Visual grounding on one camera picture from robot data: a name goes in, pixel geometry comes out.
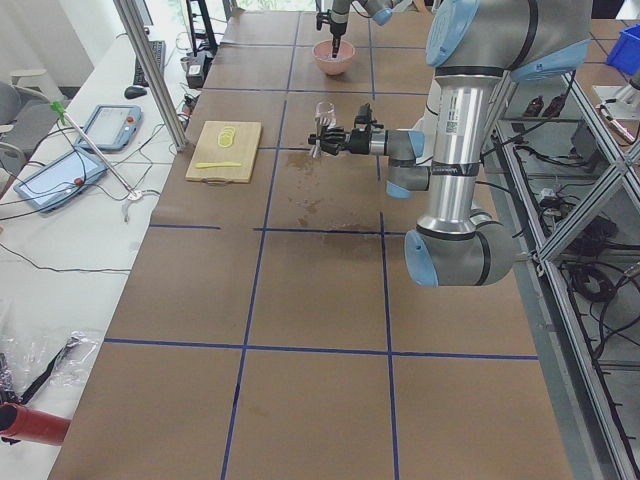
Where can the clear wine glass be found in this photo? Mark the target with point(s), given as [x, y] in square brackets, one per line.
[324, 116]

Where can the near blue teach pendant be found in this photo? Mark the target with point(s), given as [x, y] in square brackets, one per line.
[56, 184]

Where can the far blue teach pendant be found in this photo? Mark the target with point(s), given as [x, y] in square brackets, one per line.
[112, 127]

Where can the pink bowl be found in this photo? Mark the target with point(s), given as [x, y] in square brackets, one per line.
[333, 65]

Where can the aluminium frame post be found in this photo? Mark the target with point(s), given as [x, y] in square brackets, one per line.
[134, 27]

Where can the blue teach pendant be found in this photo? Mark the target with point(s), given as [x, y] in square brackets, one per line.
[112, 127]
[56, 184]

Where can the yellow plastic knife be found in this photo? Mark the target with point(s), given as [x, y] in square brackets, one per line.
[225, 164]

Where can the blue storage bin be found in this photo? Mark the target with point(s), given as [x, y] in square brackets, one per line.
[625, 55]

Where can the steel double jigger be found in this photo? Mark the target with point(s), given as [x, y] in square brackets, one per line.
[315, 150]

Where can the metal rod with green tip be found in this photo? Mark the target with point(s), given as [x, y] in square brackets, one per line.
[133, 193]

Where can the clear plastic bag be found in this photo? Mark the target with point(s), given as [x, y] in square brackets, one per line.
[58, 357]

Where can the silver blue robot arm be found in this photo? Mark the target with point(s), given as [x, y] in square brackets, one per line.
[471, 46]
[380, 11]

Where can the black power adapter box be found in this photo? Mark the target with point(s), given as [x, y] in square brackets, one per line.
[198, 65]

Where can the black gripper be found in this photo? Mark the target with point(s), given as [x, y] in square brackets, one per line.
[358, 144]
[338, 22]

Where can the red thermos bottle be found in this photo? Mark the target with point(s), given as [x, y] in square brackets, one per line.
[19, 422]

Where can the clear ice cubes pile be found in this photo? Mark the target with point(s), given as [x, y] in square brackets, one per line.
[327, 57]

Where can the bamboo cutting board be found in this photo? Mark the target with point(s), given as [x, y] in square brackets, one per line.
[244, 150]

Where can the black computer mouse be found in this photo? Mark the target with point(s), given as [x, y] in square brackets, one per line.
[134, 91]

